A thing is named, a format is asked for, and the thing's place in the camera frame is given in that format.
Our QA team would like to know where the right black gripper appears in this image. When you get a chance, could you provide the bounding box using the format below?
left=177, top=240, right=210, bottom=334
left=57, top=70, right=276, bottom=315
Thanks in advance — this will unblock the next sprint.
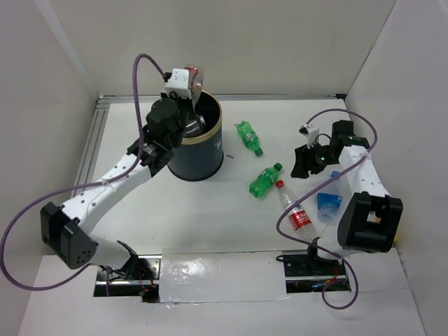
left=290, top=139, right=339, bottom=179

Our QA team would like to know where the green bottle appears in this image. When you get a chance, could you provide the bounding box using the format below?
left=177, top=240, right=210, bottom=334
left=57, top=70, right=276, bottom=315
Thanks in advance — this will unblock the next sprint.
left=235, top=120, right=263, bottom=158
left=248, top=162, right=283, bottom=198

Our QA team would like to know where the clear bottle red label white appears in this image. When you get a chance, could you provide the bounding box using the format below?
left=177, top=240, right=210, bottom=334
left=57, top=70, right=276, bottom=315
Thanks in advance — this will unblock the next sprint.
left=275, top=180, right=318, bottom=242

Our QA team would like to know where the clear unlabelled bottle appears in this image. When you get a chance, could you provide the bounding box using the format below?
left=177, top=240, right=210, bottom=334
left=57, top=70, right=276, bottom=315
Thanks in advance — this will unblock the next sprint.
left=183, top=114, right=206, bottom=138

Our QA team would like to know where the small bottle red cap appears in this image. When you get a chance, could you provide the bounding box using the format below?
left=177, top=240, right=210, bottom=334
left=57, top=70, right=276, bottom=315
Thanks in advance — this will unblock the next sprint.
left=185, top=64, right=204, bottom=89

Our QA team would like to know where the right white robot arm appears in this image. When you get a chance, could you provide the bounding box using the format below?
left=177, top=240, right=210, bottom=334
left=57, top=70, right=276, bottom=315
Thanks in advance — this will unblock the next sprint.
left=290, top=120, right=403, bottom=274

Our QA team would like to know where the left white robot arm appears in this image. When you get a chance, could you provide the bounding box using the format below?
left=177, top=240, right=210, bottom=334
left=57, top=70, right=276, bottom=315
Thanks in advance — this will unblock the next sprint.
left=40, top=92, right=196, bottom=279

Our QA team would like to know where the dark blue round bin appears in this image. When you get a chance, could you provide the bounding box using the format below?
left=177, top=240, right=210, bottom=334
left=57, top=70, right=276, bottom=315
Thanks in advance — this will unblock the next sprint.
left=168, top=92, right=224, bottom=182

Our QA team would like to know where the clear bottle blue label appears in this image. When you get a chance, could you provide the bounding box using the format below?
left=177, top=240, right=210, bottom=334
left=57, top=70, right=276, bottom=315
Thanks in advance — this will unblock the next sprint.
left=316, top=178, right=343, bottom=224

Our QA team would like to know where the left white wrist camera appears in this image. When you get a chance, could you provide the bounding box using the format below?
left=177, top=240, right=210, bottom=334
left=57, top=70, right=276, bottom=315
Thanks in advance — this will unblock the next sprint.
left=164, top=69, right=192, bottom=99

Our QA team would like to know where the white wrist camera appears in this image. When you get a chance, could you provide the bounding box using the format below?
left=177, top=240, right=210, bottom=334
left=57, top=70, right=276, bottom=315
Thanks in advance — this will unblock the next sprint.
left=164, top=69, right=192, bottom=99
left=299, top=123, right=319, bottom=148

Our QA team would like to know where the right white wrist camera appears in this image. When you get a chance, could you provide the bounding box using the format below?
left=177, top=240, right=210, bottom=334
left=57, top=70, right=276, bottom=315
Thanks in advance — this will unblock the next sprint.
left=299, top=123, right=319, bottom=148

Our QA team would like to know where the aluminium frame rail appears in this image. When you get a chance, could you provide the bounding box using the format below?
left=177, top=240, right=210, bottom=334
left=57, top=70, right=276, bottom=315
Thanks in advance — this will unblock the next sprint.
left=55, top=93, right=347, bottom=246

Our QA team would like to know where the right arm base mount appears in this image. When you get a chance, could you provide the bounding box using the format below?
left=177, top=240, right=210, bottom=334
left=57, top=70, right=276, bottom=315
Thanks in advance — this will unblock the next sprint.
left=276, top=253, right=351, bottom=294

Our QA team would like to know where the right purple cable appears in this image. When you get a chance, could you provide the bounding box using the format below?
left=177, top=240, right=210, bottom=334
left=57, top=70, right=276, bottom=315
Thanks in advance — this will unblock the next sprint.
left=276, top=108, right=379, bottom=309

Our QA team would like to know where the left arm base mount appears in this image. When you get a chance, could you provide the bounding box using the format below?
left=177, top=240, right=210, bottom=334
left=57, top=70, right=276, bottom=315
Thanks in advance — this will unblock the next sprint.
left=93, top=255, right=162, bottom=303

